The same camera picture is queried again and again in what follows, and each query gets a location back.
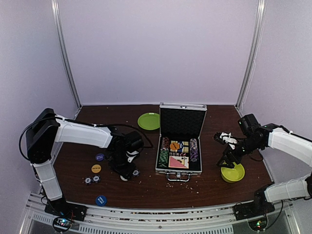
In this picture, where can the green bowl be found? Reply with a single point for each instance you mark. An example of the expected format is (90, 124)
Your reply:
(233, 175)

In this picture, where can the orange button left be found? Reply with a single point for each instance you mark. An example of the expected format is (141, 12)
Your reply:
(96, 168)

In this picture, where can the blue small blind button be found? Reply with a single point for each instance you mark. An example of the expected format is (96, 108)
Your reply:
(101, 200)

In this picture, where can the aluminium corner post right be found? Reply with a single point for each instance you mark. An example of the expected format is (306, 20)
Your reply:
(256, 40)

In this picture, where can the red card deck box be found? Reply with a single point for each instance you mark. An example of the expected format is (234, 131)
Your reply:
(181, 162)

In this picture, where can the dark poker chip by dealer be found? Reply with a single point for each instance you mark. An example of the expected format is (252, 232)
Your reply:
(136, 172)

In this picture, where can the orange big blind button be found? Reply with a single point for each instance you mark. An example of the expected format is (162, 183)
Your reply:
(174, 146)

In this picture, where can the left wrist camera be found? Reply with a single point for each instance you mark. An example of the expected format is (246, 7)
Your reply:
(134, 141)

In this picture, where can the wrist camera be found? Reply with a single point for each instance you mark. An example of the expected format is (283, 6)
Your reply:
(226, 138)
(134, 141)

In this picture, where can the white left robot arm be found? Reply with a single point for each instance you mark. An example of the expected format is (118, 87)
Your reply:
(39, 140)

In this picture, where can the green plate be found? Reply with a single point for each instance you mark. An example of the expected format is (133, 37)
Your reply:
(149, 121)

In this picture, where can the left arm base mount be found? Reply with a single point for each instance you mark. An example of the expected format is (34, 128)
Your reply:
(66, 210)

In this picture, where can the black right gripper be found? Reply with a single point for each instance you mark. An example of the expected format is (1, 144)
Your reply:
(226, 156)

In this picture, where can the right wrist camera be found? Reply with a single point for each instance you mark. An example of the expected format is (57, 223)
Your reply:
(226, 138)

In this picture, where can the red-black poker chip stack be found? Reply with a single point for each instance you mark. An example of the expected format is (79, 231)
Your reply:
(165, 143)

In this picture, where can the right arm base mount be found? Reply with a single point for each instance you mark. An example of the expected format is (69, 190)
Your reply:
(251, 210)

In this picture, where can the aluminium poker case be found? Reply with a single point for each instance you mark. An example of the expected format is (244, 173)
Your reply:
(181, 122)

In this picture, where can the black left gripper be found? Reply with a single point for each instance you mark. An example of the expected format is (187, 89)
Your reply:
(126, 172)

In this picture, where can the aluminium corner post left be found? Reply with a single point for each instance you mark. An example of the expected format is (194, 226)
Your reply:
(64, 54)

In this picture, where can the aluminium front rail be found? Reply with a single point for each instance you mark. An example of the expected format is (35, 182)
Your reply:
(203, 220)

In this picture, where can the aluminium corner post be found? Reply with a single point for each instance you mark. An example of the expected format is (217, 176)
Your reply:
(64, 54)
(256, 40)

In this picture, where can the green poker chip stack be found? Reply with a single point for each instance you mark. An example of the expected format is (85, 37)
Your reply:
(163, 158)

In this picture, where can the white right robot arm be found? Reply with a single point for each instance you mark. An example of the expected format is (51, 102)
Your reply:
(271, 137)

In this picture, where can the purple small blind button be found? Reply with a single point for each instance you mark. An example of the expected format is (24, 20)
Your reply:
(100, 157)

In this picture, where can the purple poker chip stack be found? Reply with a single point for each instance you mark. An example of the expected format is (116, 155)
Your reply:
(193, 150)

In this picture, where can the row of red dice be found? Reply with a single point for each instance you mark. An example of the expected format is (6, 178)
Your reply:
(178, 154)

